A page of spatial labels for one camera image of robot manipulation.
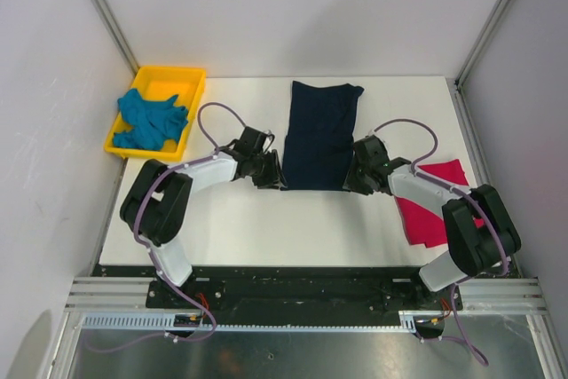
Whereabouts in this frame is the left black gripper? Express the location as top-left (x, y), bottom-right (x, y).
top-left (249, 149), bottom-right (288, 190)

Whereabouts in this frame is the teal crumpled t-shirt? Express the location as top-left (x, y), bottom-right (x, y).
top-left (112, 89), bottom-right (189, 151)

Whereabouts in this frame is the right aluminium frame post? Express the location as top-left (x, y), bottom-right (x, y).
top-left (453, 0), bottom-right (540, 87)

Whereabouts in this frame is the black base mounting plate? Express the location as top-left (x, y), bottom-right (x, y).
top-left (146, 266), bottom-right (461, 311)

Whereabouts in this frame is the slotted grey cable duct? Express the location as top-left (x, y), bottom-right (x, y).
top-left (79, 310), bottom-right (445, 334)

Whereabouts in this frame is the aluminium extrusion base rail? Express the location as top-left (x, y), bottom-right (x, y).
top-left (459, 279), bottom-right (548, 315)

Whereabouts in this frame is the left aluminium frame post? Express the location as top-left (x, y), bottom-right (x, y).
top-left (91, 0), bottom-right (140, 76)

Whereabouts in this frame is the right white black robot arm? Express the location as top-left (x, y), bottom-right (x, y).
top-left (344, 136), bottom-right (521, 309)

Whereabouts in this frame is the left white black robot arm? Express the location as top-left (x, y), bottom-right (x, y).
top-left (119, 126), bottom-right (287, 308)

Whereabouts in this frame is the magenta t-shirt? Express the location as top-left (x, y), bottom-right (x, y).
top-left (395, 159), bottom-right (469, 249)

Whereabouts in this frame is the navy blue t-shirt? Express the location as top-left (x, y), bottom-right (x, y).
top-left (282, 81), bottom-right (365, 192)

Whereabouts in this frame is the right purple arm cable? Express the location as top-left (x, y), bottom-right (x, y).
top-left (367, 119), bottom-right (511, 367)

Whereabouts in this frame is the aluminium frame post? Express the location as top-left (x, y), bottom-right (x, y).
top-left (91, 0), bottom-right (140, 76)
top-left (453, 0), bottom-right (540, 87)

